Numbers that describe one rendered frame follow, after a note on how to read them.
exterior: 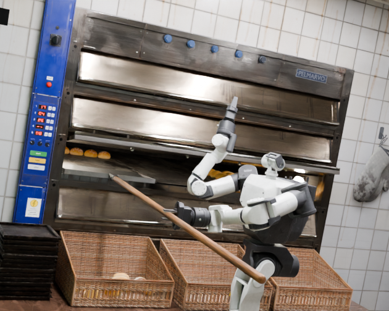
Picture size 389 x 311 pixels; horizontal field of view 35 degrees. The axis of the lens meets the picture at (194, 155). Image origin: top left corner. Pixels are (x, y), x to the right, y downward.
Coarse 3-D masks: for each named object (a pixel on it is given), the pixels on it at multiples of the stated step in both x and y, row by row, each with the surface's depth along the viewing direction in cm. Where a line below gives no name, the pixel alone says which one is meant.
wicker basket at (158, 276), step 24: (72, 240) 351; (96, 240) 357; (120, 240) 364; (144, 240) 370; (72, 264) 320; (96, 264) 356; (120, 264) 362; (144, 264) 368; (72, 288) 310; (96, 288) 313; (120, 288) 319; (144, 288) 324; (168, 288) 330
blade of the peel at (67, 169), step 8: (64, 168) 347; (72, 168) 368; (80, 168) 373; (88, 168) 379; (96, 168) 386; (104, 168) 392; (96, 176) 354; (104, 176) 356; (120, 176) 359; (128, 176) 361; (136, 176) 382; (144, 176) 385
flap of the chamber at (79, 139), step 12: (96, 144) 351; (108, 144) 344; (120, 144) 341; (132, 144) 344; (144, 144) 347; (180, 156) 377; (192, 156) 370; (204, 156) 363; (228, 156) 370; (288, 168) 396; (300, 168) 392; (312, 168) 397
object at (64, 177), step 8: (64, 176) 346; (72, 176) 348; (80, 176) 350; (88, 176) 352; (104, 184) 356; (112, 184) 358; (128, 184) 362; (136, 184) 364; (144, 184) 366; (152, 184) 368; (160, 184) 371; (168, 184) 376; (176, 192) 376; (184, 192) 378
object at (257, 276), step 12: (120, 180) 337; (132, 192) 315; (156, 204) 284; (168, 216) 267; (192, 228) 245; (204, 240) 232; (216, 252) 223; (228, 252) 216; (240, 264) 205; (252, 276) 197; (264, 276) 194
